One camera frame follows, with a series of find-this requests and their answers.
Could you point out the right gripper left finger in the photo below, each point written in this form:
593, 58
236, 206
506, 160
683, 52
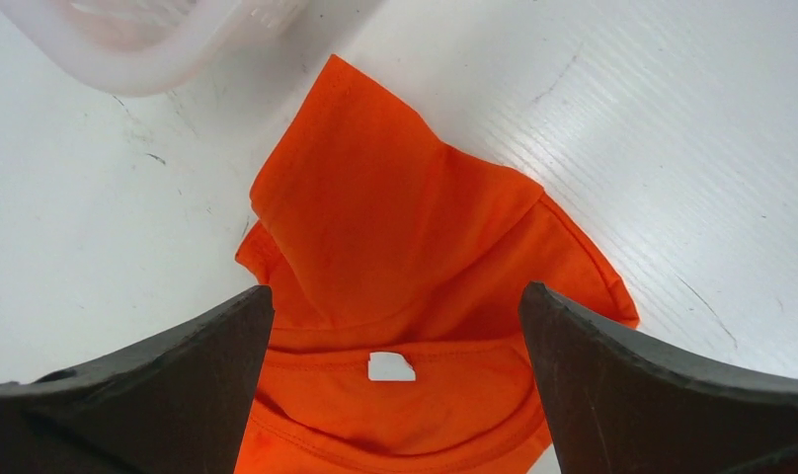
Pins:
175, 402

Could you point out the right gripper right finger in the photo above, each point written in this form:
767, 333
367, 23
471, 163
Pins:
619, 401

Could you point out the orange t shirt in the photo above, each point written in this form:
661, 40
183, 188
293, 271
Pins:
397, 263

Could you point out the white plastic basket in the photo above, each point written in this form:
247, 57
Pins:
143, 48

